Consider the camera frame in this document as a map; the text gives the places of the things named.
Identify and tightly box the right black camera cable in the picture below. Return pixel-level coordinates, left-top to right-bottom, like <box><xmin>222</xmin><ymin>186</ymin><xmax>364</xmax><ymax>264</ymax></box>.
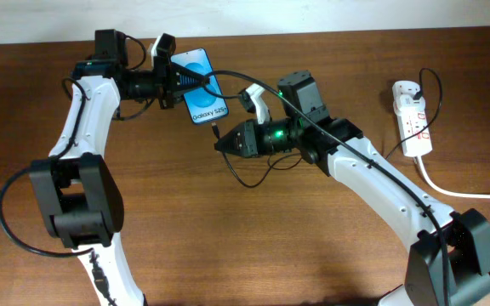
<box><xmin>200</xmin><ymin>69</ymin><xmax>451</xmax><ymax>306</ymax></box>

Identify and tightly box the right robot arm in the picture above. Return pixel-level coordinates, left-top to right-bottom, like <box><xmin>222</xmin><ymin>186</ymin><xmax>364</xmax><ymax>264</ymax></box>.
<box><xmin>214</xmin><ymin>71</ymin><xmax>490</xmax><ymax>305</ymax></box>

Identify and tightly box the white USB charger plug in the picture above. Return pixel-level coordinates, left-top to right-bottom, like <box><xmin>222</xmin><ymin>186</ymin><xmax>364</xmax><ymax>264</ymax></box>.
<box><xmin>393</xmin><ymin>94</ymin><xmax>425</xmax><ymax>116</ymax></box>

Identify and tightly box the blue screen Galaxy smartphone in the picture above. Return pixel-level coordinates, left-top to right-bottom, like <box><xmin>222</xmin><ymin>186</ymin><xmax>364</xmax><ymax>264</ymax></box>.
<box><xmin>171</xmin><ymin>48</ymin><xmax>229</xmax><ymax>125</ymax></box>

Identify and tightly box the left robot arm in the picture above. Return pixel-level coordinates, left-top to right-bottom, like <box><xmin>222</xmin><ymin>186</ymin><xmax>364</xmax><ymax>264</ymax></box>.
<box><xmin>29</xmin><ymin>30</ymin><xmax>202</xmax><ymax>305</ymax></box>

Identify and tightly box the black USB charging cable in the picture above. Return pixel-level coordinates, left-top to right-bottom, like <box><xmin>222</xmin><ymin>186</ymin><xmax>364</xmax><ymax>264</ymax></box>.
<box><xmin>210</xmin><ymin>67</ymin><xmax>443</xmax><ymax>189</ymax></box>

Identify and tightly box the white power strip cord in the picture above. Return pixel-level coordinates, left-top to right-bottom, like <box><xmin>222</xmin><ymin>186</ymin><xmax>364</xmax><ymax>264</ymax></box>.
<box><xmin>414</xmin><ymin>155</ymin><xmax>490</xmax><ymax>202</ymax></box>

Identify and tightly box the white power strip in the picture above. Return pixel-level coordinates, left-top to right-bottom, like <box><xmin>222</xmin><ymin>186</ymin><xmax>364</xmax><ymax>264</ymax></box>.
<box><xmin>392</xmin><ymin>81</ymin><xmax>432</xmax><ymax>157</ymax></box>

